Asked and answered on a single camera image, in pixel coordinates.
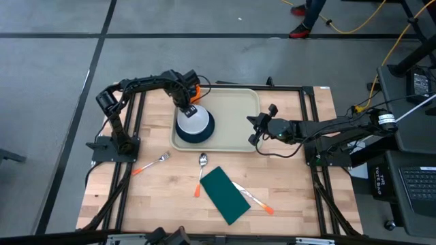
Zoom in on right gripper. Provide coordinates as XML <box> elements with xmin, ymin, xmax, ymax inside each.
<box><xmin>246</xmin><ymin>104</ymin><xmax>296</xmax><ymax>146</ymax></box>

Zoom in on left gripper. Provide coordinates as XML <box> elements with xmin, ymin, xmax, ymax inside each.
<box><xmin>170</xmin><ymin>69</ymin><xmax>201</xmax><ymax>118</ymax></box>

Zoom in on orange plastic mug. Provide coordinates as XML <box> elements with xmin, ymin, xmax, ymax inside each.
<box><xmin>189</xmin><ymin>84</ymin><xmax>202</xmax><ymax>105</ymax></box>

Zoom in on white bowl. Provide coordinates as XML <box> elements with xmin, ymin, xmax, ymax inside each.
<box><xmin>176</xmin><ymin>104</ymin><xmax>211</xmax><ymax>135</ymax></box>

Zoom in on dark teal plate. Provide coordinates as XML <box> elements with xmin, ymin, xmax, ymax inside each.
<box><xmin>174</xmin><ymin>108</ymin><xmax>216</xmax><ymax>144</ymax></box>

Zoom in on spoon with orange handle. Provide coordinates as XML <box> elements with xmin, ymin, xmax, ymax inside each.
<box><xmin>193</xmin><ymin>152</ymin><xmax>208</xmax><ymax>199</ymax></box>

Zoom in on fork with orange handle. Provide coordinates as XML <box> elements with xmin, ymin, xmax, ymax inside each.
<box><xmin>131</xmin><ymin>151</ymin><xmax>171</xmax><ymax>176</ymax></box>

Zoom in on knife with orange handle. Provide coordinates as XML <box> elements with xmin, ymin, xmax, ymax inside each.
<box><xmin>232</xmin><ymin>181</ymin><xmax>275</xmax><ymax>216</ymax></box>

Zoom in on dark green cloth napkin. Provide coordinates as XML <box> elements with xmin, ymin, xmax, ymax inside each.
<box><xmin>200</xmin><ymin>165</ymin><xmax>252</xmax><ymax>226</ymax></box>

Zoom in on beige plastic tray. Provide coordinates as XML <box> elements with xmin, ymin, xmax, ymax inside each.
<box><xmin>169</xmin><ymin>88</ymin><xmax>263</xmax><ymax>152</ymax></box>

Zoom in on white paper sheet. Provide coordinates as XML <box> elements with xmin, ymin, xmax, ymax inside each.
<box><xmin>347</xmin><ymin>137</ymin><xmax>369</xmax><ymax>180</ymax></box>

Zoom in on person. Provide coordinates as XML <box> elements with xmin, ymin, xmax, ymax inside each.
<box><xmin>288</xmin><ymin>0</ymin><xmax>328</xmax><ymax>39</ymax></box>

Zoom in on black tote bag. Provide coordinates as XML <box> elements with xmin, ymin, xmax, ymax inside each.
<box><xmin>369</xmin><ymin>163</ymin><xmax>392</xmax><ymax>201</ymax></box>

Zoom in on grey side desk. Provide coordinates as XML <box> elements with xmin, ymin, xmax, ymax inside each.
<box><xmin>376</xmin><ymin>64</ymin><xmax>436</xmax><ymax>239</ymax></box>

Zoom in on black power adapter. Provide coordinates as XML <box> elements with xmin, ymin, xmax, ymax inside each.
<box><xmin>407</xmin><ymin>67</ymin><xmax>433</xmax><ymax>105</ymax></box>

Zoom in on black stand legs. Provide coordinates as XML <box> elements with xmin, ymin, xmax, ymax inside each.
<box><xmin>388</xmin><ymin>0</ymin><xmax>436</xmax><ymax>78</ymax></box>

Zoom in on black laptop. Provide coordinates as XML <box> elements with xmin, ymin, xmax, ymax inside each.
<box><xmin>398</xmin><ymin>165</ymin><xmax>436</xmax><ymax>218</ymax></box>

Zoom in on dark chair base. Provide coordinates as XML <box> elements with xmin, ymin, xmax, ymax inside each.
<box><xmin>0</xmin><ymin>148</ymin><xmax>27</xmax><ymax>164</ymax></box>

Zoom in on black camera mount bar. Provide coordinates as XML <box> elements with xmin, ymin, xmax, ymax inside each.
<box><xmin>0</xmin><ymin>229</ymin><xmax>362</xmax><ymax>245</ymax></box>

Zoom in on yellow power cable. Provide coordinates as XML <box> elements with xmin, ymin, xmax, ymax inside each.
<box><xmin>281</xmin><ymin>0</ymin><xmax>388</xmax><ymax>35</ymax></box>
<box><xmin>354</xmin><ymin>0</ymin><xmax>436</xmax><ymax>113</ymax></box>

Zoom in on white cable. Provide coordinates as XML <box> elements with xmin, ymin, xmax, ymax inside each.
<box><xmin>394</xmin><ymin>101</ymin><xmax>436</xmax><ymax>123</ymax></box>

